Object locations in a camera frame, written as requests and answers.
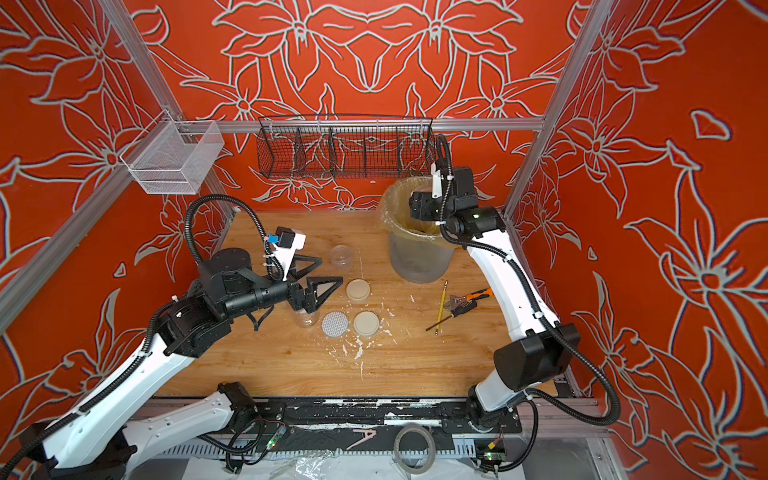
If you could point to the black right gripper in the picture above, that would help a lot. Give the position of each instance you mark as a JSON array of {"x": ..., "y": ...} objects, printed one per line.
[{"x": 417, "y": 204}]

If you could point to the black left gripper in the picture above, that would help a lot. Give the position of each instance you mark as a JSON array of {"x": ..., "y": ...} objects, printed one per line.
[{"x": 309, "y": 299}]

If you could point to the glass jar patterned lid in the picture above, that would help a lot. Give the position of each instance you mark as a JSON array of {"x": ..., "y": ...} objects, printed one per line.
[{"x": 305, "y": 319}]

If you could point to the beige lid of back jar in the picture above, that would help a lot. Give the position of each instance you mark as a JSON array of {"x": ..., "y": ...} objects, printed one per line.
[{"x": 358, "y": 291}]

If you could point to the beige lid of jar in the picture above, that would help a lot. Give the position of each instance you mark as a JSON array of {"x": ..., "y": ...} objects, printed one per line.
[
  {"x": 358, "y": 291},
  {"x": 366, "y": 324}
]

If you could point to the beige lid of front jar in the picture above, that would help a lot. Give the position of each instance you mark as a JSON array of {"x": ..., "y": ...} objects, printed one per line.
[{"x": 366, "y": 324}]

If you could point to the glass jar beige lid back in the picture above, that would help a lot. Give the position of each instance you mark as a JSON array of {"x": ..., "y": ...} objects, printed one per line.
[{"x": 341, "y": 256}]

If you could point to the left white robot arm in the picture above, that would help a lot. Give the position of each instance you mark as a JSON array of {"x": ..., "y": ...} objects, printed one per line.
[{"x": 98, "y": 438}]

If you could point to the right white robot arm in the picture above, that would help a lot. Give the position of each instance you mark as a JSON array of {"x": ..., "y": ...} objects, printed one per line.
[{"x": 535, "y": 353}]

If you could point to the translucent ribbed trash bin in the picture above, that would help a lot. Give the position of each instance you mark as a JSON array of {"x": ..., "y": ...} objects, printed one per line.
[{"x": 418, "y": 261}]

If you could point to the yellow pencil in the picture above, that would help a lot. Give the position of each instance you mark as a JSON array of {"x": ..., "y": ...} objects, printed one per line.
[{"x": 441, "y": 310}]

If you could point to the clear tape roll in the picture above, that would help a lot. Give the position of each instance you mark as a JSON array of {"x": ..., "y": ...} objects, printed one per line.
[{"x": 414, "y": 449}]

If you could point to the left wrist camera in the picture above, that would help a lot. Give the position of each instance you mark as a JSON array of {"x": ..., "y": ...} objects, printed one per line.
[{"x": 285, "y": 242}]

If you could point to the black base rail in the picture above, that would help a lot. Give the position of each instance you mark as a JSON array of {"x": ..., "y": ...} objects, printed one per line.
[{"x": 446, "y": 414}]

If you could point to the black wire wall basket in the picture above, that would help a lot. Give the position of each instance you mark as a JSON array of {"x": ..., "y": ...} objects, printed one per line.
[{"x": 344, "y": 147}]

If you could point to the clear plastic wall basket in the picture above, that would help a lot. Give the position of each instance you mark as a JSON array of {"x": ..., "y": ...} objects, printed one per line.
[{"x": 173, "y": 157}]

